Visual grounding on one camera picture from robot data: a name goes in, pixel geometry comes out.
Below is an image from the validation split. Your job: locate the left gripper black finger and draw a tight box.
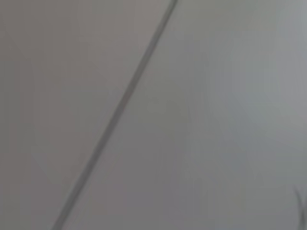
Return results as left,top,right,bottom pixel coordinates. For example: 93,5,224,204
293,186,307,230

